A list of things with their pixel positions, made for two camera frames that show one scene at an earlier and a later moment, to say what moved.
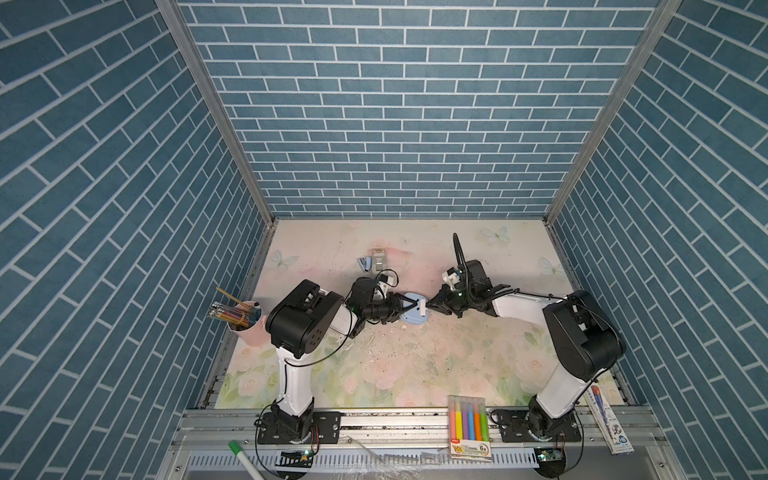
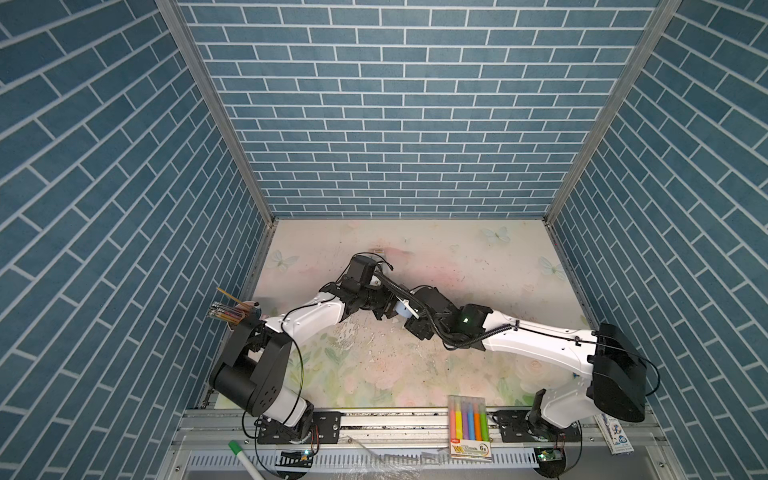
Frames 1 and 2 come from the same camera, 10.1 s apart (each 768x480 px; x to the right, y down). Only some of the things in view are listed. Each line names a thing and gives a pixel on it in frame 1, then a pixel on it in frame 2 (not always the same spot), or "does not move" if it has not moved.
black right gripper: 441,300 to 414,326
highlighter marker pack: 468,428 does not move
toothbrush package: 607,422 does not move
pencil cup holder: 244,318 does not move
